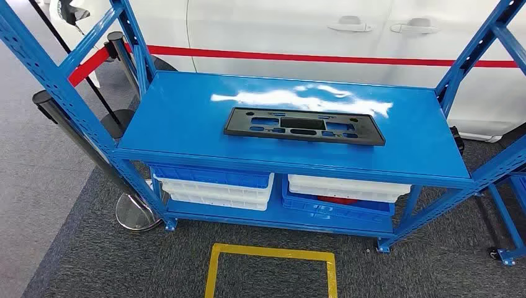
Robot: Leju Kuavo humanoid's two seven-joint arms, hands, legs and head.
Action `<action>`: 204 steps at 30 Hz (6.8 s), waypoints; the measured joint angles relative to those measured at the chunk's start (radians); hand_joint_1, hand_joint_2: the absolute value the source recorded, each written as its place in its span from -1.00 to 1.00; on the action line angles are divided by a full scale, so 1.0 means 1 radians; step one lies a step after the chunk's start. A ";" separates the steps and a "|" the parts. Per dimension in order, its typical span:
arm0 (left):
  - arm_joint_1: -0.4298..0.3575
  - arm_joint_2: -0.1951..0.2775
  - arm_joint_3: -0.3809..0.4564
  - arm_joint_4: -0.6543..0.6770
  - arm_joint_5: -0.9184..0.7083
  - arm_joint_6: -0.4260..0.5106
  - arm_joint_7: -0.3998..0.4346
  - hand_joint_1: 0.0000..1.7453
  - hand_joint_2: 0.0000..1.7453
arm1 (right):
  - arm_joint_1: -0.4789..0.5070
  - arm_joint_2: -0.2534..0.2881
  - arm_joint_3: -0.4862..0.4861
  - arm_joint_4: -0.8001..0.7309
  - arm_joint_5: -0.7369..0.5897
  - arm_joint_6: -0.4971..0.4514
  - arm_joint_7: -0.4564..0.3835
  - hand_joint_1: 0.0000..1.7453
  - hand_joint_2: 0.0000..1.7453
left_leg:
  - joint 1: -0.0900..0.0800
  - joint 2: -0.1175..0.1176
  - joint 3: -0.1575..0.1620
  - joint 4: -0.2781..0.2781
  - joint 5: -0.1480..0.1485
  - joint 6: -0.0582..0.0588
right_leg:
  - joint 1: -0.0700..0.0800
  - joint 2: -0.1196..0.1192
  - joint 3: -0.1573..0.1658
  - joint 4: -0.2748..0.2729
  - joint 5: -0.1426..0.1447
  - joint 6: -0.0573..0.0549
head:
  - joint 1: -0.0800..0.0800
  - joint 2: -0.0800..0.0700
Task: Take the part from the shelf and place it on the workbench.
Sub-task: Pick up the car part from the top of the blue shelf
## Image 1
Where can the chrome stanchion post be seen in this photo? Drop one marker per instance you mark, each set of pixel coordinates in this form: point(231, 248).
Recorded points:
point(119, 51)

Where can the blue metal rack with caster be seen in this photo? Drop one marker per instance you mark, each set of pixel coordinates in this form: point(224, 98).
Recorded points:
point(504, 218)

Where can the white car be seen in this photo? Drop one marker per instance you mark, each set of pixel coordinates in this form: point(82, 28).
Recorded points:
point(267, 33)

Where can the black ribbed block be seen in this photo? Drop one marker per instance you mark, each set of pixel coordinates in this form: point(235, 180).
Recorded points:
point(457, 140)

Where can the thin black stanchion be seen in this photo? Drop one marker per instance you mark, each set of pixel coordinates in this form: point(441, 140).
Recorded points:
point(117, 123)

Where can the red item in crate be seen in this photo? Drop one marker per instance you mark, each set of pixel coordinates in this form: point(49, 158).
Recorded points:
point(337, 200)

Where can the black plastic plate bracket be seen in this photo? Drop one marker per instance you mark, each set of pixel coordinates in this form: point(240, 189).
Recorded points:
point(239, 124)

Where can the dark stanchion with chrome base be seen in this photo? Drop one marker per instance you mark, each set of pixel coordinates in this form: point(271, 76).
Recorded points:
point(47, 105)

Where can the short red barrier belt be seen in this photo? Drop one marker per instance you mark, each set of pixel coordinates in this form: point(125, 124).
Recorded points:
point(88, 65)

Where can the long red barrier belt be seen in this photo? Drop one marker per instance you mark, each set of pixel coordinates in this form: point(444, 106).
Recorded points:
point(287, 56)

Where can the blue metal shelf rack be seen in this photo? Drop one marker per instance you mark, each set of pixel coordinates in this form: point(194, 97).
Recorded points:
point(185, 115)

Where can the white plastic crate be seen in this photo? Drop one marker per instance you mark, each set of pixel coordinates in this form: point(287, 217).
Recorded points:
point(205, 194)
point(349, 187)

